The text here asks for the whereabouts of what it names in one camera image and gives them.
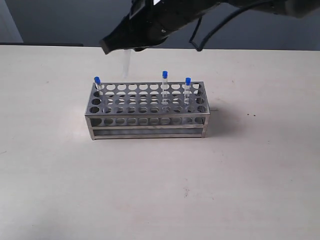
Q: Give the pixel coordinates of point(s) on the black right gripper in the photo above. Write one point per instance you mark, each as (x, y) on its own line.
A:
(150, 22)

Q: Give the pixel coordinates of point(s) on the blue capped tube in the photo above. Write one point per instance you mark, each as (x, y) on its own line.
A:
(187, 91)
(126, 62)
(98, 85)
(164, 87)

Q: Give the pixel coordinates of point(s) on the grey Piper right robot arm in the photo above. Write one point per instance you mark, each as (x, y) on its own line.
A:
(292, 8)

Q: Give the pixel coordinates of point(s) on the stainless steel test tube rack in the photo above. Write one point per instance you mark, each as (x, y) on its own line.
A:
(134, 110)

